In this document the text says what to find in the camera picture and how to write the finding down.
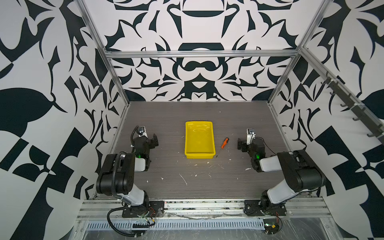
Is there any orange handled screwdriver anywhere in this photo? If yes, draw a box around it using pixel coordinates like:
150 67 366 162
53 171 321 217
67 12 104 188
216 138 229 157

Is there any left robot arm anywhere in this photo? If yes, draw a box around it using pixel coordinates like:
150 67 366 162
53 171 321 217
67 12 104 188
96 134 159 207

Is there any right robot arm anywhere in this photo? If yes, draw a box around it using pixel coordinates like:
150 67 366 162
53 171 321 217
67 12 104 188
238 138 326 216

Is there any yellow plastic bin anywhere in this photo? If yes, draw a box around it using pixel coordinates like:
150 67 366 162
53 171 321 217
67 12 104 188
185 121 216 159

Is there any small circuit board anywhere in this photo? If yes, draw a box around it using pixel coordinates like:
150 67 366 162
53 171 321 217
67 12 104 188
264 218 283 236

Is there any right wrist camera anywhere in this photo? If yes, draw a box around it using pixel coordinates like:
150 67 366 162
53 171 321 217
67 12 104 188
247 129 256 145

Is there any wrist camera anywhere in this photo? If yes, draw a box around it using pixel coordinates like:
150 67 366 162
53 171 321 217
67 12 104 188
247 129 256 145
137 126 148 138

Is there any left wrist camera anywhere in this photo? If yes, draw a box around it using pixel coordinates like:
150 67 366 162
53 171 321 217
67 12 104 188
137 126 148 138

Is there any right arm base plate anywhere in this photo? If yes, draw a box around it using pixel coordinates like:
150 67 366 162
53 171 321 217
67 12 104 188
244 200 287 217

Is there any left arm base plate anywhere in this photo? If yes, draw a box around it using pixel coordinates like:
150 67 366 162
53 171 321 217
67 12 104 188
122 201 165 218

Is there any white slotted cable duct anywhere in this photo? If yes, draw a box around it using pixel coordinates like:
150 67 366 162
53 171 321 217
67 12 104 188
85 219 266 231

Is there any black corrugated cable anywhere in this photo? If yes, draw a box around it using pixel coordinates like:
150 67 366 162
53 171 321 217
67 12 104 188
107 206 148 238

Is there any aluminium front rail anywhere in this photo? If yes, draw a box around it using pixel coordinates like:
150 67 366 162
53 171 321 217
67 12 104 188
77 197 332 220

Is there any aluminium frame crossbar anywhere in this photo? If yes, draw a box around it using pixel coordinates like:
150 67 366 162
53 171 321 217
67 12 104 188
105 50 298 59

